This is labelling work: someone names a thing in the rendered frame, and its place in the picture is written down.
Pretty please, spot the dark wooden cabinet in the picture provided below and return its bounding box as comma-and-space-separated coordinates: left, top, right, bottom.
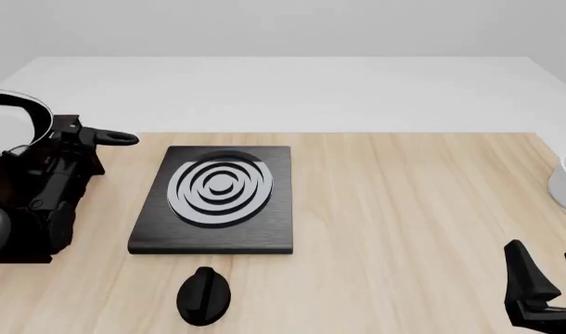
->
0, 111, 106, 264

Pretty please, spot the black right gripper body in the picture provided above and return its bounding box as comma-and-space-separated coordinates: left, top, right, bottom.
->
507, 298, 566, 334

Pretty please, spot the round black stove knob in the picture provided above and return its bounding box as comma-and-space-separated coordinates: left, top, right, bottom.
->
175, 265, 233, 328

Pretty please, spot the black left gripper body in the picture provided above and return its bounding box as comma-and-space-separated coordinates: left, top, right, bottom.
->
50, 120, 100, 151

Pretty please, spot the black frying pan white inside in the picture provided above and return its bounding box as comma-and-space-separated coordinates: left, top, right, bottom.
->
0, 89, 141, 161

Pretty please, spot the flat black stove plate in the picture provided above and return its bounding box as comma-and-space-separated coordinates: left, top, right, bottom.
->
126, 145, 296, 256

